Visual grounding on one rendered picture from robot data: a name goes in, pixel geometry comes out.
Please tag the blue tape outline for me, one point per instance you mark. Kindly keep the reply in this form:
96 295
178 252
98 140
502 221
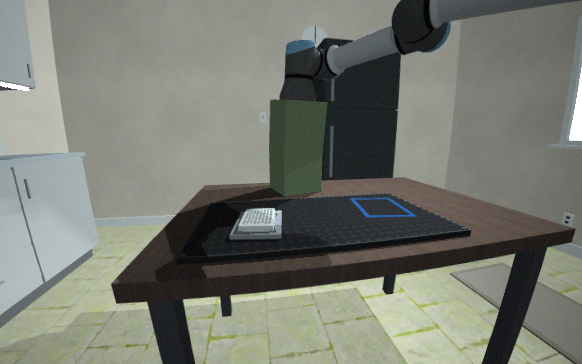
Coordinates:
366 214

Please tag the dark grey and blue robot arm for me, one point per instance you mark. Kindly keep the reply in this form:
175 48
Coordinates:
410 22

